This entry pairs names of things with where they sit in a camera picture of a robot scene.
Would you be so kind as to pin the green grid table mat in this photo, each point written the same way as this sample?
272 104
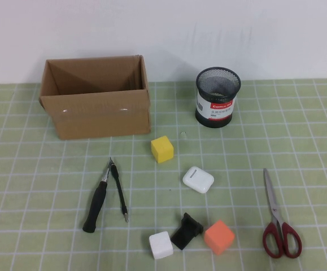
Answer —
39 169

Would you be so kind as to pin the white earbuds case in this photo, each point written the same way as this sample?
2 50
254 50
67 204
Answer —
198 179

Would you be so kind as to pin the thin black flexible bit shaft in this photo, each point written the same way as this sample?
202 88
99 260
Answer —
119 189

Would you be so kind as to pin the yellow cube block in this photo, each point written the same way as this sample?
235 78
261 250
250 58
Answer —
163 149

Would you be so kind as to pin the black mesh pen holder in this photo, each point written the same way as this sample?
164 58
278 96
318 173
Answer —
217 113

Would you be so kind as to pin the brown cardboard box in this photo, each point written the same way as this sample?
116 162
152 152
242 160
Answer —
95 118

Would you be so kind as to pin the white cube block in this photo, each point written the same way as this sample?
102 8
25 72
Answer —
161 245

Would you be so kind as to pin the orange cube block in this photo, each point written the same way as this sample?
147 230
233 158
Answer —
219 237

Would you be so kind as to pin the small clear plastic scrap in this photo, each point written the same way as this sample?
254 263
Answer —
183 135

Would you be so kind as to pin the black plastic bracket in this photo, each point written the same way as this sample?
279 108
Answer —
184 234

